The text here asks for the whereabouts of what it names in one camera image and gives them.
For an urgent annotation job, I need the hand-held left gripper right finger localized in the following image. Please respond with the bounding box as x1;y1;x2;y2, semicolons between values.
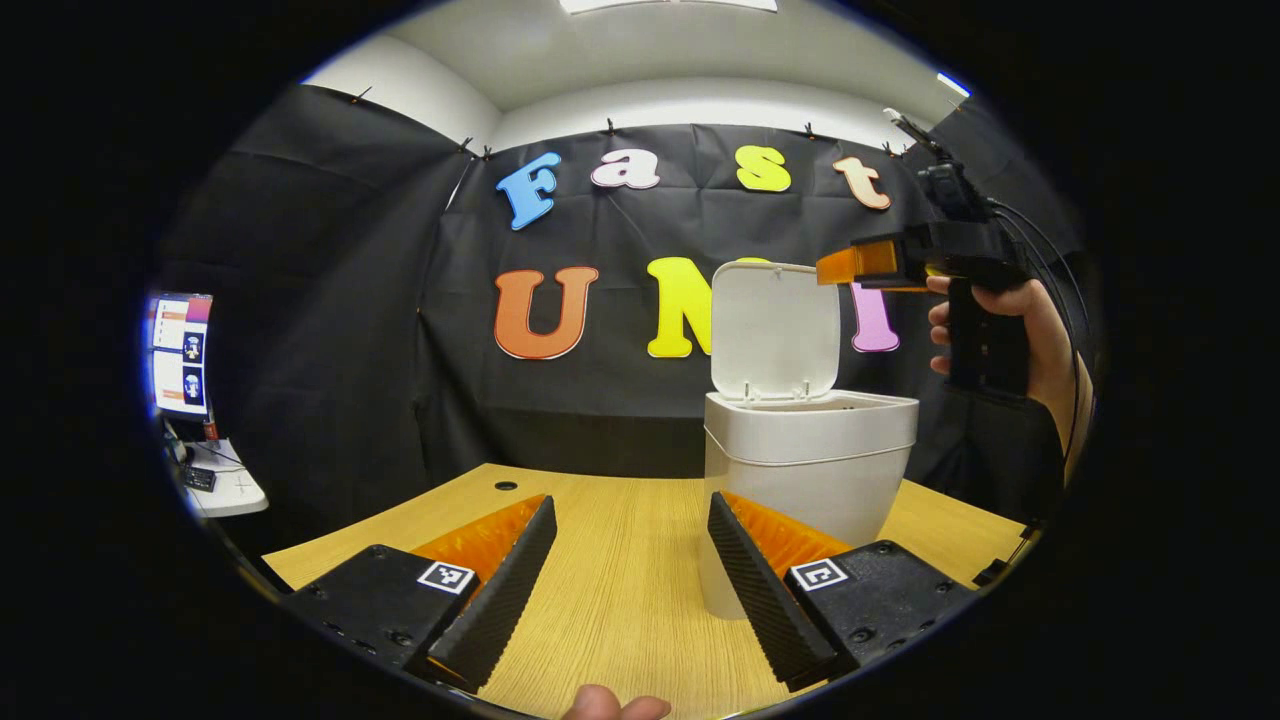
707;490;976;693

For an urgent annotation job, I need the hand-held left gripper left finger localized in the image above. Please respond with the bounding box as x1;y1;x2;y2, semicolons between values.
285;494;559;696

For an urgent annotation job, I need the white desktop garbage bin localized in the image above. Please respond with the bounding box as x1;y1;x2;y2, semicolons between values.
698;260;919;621

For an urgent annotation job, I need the white garbage bin lid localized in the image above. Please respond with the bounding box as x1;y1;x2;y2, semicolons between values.
710;260;841;403

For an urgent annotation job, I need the wooden desktop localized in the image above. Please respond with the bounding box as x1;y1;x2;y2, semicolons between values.
262;462;1041;720

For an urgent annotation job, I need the black backdrop cloth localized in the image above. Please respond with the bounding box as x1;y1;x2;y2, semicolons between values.
150;85;1101;561

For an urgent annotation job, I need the white side table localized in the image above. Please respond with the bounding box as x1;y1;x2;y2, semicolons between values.
165;440;269;518

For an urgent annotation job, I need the long ceiling light panel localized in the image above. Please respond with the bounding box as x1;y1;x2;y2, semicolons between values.
560;0;779;14

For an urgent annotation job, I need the computer monitor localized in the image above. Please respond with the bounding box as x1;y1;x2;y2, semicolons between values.
150;293;213;419

